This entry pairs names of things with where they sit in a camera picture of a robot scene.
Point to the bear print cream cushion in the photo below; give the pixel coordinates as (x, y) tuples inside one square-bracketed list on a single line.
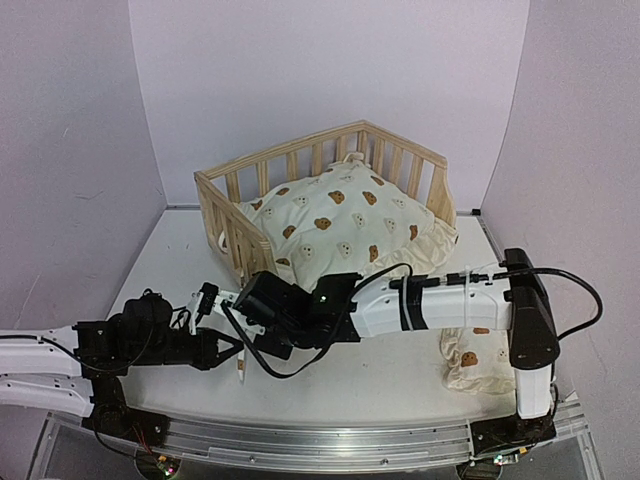
[(349, 219)]

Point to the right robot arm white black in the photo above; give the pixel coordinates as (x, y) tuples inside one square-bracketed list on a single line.
[(379, 374)]

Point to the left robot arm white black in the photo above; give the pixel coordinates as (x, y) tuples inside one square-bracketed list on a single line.
[(78, 369)]

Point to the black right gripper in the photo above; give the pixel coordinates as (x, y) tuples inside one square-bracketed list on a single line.
[(274, 348)]

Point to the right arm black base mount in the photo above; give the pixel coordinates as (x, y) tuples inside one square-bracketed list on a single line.
[(509, 434)]

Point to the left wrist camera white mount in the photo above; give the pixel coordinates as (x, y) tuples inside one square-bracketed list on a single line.
[(201, 305)]

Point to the wooden pet bed frame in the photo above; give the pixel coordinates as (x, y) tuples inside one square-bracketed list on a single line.
[(415, 169)]

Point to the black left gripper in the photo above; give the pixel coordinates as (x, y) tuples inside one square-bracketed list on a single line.
[(195, 363)]

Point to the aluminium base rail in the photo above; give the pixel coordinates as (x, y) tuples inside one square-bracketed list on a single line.
[(566, 449)]

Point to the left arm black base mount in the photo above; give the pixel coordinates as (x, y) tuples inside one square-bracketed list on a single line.
[(112, 416)]

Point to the small bear print pillow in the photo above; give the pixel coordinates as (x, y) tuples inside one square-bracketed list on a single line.
[(477, 361)]

